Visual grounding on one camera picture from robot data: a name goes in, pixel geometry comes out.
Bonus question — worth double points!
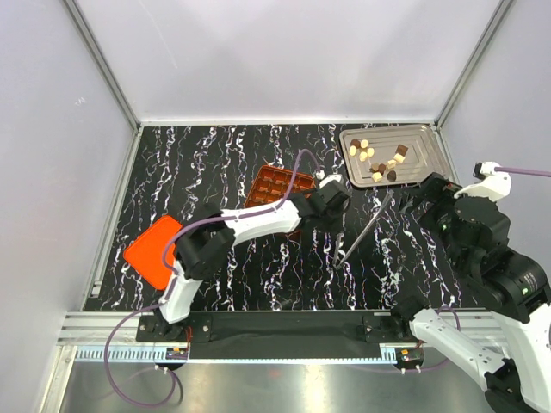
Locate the orange chocolate box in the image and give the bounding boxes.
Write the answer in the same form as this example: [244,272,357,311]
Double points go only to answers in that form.
[244,164,315,208]

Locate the metal tongs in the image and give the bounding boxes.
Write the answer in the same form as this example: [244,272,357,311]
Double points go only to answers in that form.
[333,189,394,269]

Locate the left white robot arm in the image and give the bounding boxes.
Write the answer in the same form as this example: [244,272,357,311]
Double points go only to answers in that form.
[155,180,350,341]

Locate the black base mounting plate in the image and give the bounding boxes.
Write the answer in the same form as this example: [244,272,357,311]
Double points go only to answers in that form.
[136,311,417,343]

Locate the dark heart chocolate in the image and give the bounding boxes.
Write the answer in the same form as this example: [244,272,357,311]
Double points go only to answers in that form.
[387,170,397,182]

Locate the orange box lid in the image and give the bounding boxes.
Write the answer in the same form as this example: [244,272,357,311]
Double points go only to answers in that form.
[123,215,182,291]

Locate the silver metal tray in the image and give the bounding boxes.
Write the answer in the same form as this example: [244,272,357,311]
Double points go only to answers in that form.
[339,124,451,188]

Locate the aluminium frame rail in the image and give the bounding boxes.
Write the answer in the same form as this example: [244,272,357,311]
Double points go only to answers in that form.
[61,0,141,131]

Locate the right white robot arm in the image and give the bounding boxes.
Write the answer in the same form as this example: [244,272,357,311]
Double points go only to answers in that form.
[390,162,550,412]

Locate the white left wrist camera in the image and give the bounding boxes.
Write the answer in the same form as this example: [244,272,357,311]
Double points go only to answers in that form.
[315,170,344,188]

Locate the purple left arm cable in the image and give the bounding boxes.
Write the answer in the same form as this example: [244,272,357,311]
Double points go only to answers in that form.
[102,148,322,408]

